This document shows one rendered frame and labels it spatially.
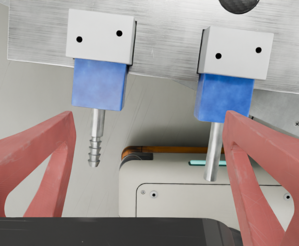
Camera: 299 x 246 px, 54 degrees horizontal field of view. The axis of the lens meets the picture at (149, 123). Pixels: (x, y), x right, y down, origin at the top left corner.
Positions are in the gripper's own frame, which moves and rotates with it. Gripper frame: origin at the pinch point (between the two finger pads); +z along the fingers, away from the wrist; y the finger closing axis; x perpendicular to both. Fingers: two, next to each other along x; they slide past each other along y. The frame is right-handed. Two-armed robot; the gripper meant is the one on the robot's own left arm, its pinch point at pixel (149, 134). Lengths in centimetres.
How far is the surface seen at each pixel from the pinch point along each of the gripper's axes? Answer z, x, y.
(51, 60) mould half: 14.2, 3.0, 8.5
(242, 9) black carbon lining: 16.2, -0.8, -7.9
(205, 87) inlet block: 11.9, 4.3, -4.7
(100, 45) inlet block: 12.2, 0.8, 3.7
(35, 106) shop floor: 85, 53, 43
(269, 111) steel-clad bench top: 16.8, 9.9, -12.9
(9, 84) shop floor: 89, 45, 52
